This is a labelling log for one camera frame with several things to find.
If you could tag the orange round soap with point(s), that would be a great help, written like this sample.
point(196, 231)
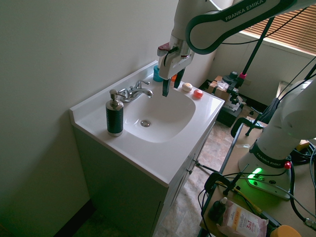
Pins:
point(198, 94)

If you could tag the white sink vanity top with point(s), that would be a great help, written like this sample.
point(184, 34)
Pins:
point(148, 138)

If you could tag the yellow round object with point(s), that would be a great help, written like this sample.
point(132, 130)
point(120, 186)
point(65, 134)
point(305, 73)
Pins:
point(286, 231)

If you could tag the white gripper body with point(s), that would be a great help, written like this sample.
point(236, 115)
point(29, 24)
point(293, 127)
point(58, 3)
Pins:
point(172, 64)

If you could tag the chrome faucet spout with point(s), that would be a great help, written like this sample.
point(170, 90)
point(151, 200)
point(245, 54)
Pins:
point(141, 92)

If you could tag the cream round soap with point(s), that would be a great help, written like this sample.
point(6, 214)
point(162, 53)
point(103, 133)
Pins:
point(187, 87)

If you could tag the cardboard box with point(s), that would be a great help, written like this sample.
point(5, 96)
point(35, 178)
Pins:
point(219, 89)

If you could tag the white Franka Panda arm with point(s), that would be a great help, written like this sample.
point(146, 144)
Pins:
point(276, 123)

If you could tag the black c-clamp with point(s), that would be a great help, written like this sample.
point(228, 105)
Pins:
point(247, 128)
point(217, 182)

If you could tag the black ribbed soap dispenser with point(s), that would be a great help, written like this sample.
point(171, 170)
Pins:
point(114, 114)

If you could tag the dark dropper bottle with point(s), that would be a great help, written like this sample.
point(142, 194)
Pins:
point(217, 208)

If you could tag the black equipment case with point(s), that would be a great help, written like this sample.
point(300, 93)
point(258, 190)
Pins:
point(230, 112)

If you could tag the teal round container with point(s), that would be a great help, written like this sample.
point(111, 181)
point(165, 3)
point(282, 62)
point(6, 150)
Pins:
point(156, 73)

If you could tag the wooden window blinds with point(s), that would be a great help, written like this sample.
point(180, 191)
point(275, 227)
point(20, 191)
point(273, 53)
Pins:
point(291, 24)

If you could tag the grey vanity cabinet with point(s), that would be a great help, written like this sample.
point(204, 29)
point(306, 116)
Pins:
point(123, 197)

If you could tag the chrome sink drain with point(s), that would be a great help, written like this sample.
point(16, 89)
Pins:
point(145, 123)

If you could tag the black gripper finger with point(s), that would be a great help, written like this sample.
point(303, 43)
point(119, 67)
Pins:
point(165, 87)
point(178, 78)

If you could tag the black camera stand pole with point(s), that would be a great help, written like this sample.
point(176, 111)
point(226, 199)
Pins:
point(256, 49)

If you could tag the pink wipes pack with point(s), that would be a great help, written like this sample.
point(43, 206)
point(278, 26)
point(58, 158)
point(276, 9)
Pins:
point(240, 218)

